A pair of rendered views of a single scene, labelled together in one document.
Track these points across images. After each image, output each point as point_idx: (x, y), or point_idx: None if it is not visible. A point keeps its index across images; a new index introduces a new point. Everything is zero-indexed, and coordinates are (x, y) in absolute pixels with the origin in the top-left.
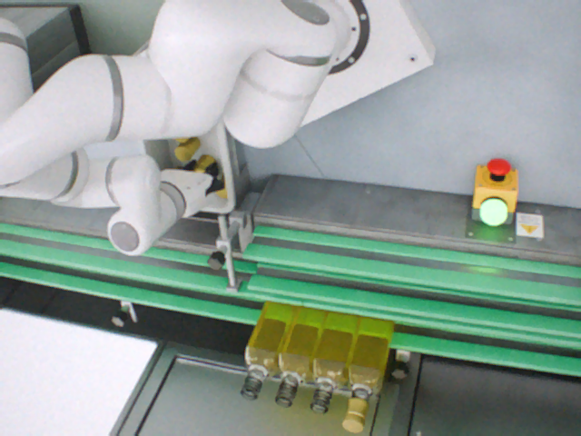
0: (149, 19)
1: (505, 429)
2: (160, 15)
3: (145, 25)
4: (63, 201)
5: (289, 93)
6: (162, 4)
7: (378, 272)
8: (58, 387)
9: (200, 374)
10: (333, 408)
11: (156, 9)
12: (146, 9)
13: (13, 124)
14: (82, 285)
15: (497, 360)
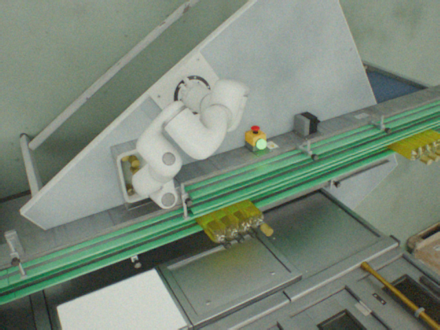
0: (3, 141)
1: (296, 221)
2: (223, 89)
3: (1, 146)
4: (170, 180)
5: (243, 107)
6: (10, 130)
7: (242, 179)
8: (132, 309)
9: (185, 267)
10: (243, 245)
11: (7, 134)
12: (0, 136)
13: (219, 127)
14: (106, 262)
15: (284, 196)
